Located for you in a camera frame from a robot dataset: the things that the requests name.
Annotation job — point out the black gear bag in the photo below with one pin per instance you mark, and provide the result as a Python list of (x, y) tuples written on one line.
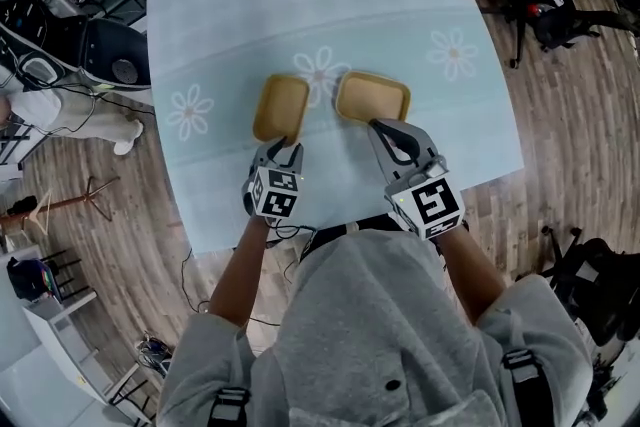
[(155, 355)]

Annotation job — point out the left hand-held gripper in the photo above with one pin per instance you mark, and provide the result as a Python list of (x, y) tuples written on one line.
[(275, 195)]

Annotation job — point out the person's left forearm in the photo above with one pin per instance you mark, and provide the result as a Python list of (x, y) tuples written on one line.
[(237, 275)]

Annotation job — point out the person's black trousers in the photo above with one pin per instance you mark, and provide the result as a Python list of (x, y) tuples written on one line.
[(350, 227)]

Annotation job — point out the wooden coat rack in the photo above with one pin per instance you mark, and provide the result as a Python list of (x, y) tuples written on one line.
[(89, 196)]

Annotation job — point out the person's grey hoodie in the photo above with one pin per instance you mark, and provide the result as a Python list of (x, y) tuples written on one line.
[(375, 315)]

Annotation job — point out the person's right forearm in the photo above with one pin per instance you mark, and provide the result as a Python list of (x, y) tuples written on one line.
[(470, 275)]

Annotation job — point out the black office chair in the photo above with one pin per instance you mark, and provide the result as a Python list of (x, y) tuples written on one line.
[(550, 10), (605, 285)]

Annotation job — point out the black side chair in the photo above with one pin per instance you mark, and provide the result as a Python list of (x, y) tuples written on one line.
[(30, 277)]

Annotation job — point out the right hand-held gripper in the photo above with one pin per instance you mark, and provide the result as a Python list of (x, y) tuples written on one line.
[(435, 205)]

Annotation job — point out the tan rectangular tray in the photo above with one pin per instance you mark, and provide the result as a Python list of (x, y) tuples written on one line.
[(280, 107), (372, 97)]

